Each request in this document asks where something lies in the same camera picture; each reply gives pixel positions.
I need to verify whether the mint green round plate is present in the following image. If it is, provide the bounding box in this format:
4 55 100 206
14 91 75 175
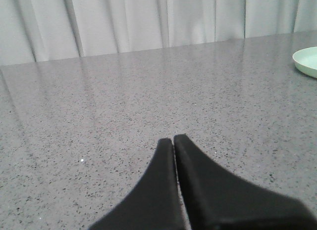
292 46 317 78

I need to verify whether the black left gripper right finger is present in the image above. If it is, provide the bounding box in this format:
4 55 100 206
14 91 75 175
174 134 317 230

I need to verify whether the white pleated curtain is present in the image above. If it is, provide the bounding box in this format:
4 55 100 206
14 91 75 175
0 0 317 65

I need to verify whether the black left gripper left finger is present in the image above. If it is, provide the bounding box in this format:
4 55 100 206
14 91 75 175
90 138 185 230

